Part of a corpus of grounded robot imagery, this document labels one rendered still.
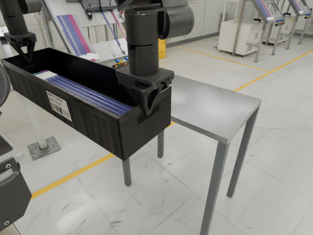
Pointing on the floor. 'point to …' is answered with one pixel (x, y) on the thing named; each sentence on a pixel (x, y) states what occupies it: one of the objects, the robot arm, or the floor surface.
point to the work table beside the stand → (210, 129)
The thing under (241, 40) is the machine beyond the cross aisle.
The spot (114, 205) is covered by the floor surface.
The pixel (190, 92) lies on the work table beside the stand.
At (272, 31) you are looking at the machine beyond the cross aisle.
